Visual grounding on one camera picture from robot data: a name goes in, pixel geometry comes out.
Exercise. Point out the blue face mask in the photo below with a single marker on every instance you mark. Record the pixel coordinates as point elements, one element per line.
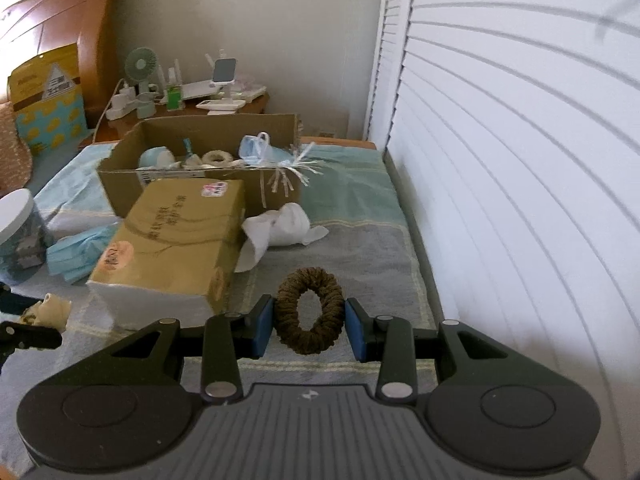
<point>75,255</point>
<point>252,149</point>

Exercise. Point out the gold tissue box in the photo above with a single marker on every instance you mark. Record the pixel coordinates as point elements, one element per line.
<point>165,240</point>

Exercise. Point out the white power strip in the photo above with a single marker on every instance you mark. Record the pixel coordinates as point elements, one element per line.
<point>117,107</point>

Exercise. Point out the white router with antennas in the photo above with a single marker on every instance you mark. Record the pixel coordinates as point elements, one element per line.
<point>197,89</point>

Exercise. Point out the small green desk fan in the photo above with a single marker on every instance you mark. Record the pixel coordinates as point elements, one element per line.
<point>140,65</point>

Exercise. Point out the brown dotted cushion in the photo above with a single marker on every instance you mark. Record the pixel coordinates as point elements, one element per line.
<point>12,155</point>

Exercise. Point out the brown scrunchie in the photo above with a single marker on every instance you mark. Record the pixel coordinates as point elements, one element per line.
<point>287,310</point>

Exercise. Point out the white sock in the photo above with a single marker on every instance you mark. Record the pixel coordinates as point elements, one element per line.
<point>285,222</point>

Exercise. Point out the clear gift bag with tassels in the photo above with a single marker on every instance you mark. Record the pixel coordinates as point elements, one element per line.
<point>295,170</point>

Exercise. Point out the cream knotted cloth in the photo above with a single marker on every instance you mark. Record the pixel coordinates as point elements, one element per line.
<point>50,310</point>

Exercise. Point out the wooden nightstand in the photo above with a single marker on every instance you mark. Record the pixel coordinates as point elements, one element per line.
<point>115,130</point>

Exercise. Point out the white flat device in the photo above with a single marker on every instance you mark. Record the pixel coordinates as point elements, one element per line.
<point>250,94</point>

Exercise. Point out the round container with white lid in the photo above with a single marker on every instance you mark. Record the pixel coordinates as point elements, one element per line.
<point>20,240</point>

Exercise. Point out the yellow printed bag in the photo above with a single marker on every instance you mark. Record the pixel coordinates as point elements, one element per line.
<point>45,120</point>

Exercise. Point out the wooden bed headboard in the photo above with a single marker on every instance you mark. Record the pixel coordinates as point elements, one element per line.
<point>60,5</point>

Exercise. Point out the wooden bed frame rail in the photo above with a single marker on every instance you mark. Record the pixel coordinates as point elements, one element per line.
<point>340,143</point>

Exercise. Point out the brown cardboard box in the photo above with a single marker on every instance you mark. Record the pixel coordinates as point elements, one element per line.
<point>125,192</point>

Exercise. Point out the green label spray bottle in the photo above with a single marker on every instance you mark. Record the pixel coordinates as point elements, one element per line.
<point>174,99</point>

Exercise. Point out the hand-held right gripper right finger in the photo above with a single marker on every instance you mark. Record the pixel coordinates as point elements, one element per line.
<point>356,330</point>

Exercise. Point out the white scrunchie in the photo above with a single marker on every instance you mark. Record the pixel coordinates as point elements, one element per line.
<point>206,158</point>

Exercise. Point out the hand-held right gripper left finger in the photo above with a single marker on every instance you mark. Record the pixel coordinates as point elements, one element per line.
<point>262,327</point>

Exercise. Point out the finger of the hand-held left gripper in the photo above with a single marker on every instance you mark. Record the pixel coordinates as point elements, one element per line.
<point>15,304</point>
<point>30,337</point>

